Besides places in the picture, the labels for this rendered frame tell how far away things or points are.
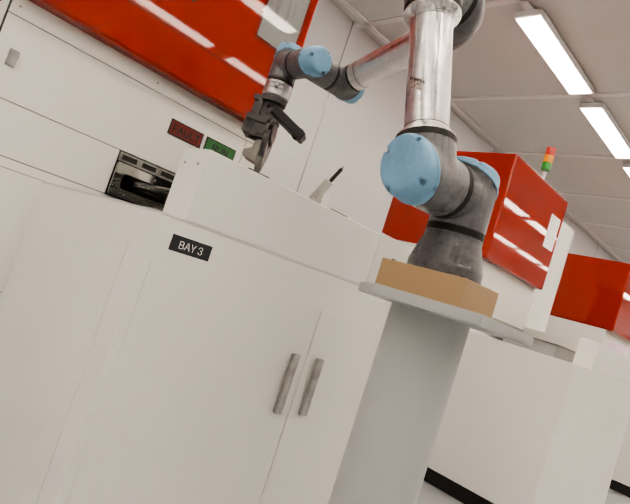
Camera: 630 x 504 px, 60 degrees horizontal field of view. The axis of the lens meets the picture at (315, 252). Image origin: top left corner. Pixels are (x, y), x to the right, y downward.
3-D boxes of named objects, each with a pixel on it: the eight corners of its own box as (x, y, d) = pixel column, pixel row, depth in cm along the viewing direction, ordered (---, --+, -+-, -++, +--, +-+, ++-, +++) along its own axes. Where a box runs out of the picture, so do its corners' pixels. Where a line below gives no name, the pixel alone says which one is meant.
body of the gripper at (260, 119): (244, 139, 151) (258, 99, 152) (274, 149, 151) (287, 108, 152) (240, 131, 144) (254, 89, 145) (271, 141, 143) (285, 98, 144)
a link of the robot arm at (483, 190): (497, 241, 109) (516, 176, 110) (459, 222, 101) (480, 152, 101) (449, 233, 119) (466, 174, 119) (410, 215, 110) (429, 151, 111)
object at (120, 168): (105, 192, 153) (116, 160, 153) (227, 237, 183) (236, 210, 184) (107, 193, 152) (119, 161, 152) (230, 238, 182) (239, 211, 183)
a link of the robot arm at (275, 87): (293, 94, 152) (291, 83, 144) (288, 109, 152) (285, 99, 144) (267, 86, 152) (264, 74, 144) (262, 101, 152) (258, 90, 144)
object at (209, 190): (160, 213, 107) (183, 146, 108) (338, 278, 145) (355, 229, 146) (184, 220, 100) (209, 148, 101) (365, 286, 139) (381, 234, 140)
